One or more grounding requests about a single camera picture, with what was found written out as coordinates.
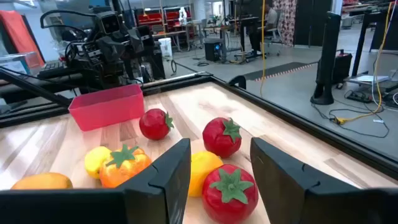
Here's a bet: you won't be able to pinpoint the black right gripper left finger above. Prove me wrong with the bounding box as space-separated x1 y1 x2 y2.
0 138 192 224

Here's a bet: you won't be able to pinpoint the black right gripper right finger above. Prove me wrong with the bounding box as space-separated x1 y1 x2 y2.
250 138 398 224

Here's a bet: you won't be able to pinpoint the orange toy tomato green stem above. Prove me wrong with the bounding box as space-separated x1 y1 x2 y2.
99 144 153 189

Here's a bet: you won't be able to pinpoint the yellow-orange toy citrus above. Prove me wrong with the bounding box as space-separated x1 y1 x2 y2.
188 151 224 198

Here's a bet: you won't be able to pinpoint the red toy tomato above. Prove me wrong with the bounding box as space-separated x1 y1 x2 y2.
202 117 243 159
139 108 175 141
201 164 259 224

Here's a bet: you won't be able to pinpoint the red storage shelves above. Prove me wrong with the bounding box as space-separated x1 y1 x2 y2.
135 6 192 35

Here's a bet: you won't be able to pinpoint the white bin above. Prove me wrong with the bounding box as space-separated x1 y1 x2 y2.
157 37 173 60

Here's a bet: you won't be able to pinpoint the red plastic bin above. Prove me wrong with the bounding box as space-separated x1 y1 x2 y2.
68 83 146 132

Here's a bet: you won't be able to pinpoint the black keyboard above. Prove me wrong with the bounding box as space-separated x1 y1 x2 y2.
37 61 68 78

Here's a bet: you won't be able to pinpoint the yellow toy lemon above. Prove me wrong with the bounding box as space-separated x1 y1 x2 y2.
84 146 112 180

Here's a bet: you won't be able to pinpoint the red-orange cloth panel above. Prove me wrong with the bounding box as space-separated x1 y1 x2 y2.
0 10 45 69

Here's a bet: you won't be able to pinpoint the black computer tower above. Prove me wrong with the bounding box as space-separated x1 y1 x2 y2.
204 39 225 62

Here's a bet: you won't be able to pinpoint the orange toy mango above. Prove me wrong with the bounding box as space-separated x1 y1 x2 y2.
11 172 74 190

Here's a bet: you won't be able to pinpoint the black power strip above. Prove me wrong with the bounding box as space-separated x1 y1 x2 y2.
345 90 373 104

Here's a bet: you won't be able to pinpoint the black floor mat striped edge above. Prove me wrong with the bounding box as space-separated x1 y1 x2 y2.
242 61 318 82

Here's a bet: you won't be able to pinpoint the black box with red top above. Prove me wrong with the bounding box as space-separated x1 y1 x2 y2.
332 49 354 85

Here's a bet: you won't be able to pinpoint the black floor stand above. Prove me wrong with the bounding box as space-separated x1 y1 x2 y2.
310 11 342 106

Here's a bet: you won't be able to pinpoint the grey flat board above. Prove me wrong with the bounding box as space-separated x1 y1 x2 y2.
348 74 389 85

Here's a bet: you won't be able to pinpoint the black table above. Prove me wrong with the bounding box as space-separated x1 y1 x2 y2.
351 2 398 77

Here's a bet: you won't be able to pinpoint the office chair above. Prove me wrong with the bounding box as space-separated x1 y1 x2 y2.
264 9 284 44

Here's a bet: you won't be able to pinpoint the person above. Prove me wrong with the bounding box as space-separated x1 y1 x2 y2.
248 2 279 54

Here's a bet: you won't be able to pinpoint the patterned curtain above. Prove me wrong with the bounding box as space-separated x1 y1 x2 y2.
272 0 298 47

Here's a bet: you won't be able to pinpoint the black cabinet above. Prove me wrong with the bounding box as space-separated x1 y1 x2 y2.
294 0 333 47

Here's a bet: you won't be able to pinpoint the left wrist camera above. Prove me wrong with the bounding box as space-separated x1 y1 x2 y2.
98 12 124 35

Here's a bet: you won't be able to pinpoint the black aluminium table frame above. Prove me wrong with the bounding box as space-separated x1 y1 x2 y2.
0 67 398 181

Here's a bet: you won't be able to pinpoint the yellow extension cable with plug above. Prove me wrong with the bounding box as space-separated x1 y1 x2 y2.
334 0 394 125

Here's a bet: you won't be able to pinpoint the long yellow cable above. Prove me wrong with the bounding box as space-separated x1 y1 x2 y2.
259 0 267 96

